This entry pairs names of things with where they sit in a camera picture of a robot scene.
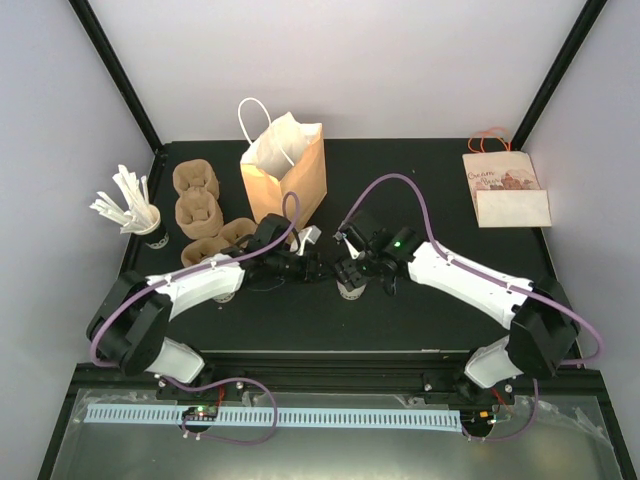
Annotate white paper coffee cup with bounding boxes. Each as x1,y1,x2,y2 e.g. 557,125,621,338
337,281,366,301
213,292,235,304

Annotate cup of white wrapped stirrers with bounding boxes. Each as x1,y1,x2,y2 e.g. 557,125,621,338
89,164,169,250

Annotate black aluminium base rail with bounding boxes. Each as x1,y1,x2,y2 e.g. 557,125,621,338
68,351,609,406

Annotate brown pulp cup carrier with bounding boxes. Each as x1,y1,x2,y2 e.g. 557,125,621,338
181,217,257,267

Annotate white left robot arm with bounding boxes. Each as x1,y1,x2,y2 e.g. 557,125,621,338
87,214,327,399

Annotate brown paper takeout bag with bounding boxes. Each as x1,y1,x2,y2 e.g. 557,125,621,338
237,108,328,230

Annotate stack of pulp cup carriers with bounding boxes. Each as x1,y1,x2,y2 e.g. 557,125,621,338
172,159,224,240

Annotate black frame post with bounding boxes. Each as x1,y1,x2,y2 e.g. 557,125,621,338
511,0,608,151
68,0,163,154

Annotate printed paper bag orange handles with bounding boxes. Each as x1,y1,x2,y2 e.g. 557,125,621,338
462,127,552,228

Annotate black right frame post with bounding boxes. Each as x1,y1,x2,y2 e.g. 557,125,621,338
511,0,608,151

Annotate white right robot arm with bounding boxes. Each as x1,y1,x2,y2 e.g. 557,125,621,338
334,211,580,403

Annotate black left frame post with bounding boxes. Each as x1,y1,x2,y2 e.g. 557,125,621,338
68,0,163,154

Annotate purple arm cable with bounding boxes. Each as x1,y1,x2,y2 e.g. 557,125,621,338
88,191,301,445
337,172,605,444

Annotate light blue cable duct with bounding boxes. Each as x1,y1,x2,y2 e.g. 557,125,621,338
84,404,462,433

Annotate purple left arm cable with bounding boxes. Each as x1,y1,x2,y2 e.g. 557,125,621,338
88,191,301,445

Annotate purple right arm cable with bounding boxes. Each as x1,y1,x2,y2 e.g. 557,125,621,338
337,172,605,444

